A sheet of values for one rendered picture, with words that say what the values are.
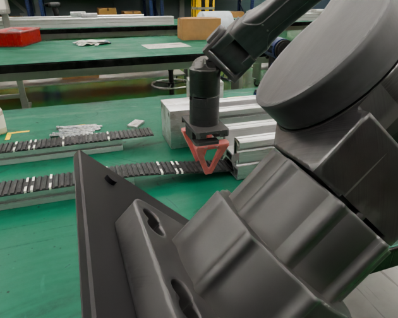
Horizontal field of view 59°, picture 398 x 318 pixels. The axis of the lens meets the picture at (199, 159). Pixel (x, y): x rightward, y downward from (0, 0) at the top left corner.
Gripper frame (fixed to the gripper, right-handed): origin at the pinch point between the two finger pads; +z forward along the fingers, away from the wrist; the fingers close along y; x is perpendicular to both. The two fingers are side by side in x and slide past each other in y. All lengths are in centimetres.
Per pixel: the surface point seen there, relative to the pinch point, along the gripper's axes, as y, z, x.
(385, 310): -5, 58, -59
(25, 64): 143, 3, 49
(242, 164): -4.1, -0.9, -6.7
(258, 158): -5.2, -2.3, -9.7
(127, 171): -0.8, -1.1, 15.5
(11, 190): -1.4, -1.1, 35.4
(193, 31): 205, -3, -63
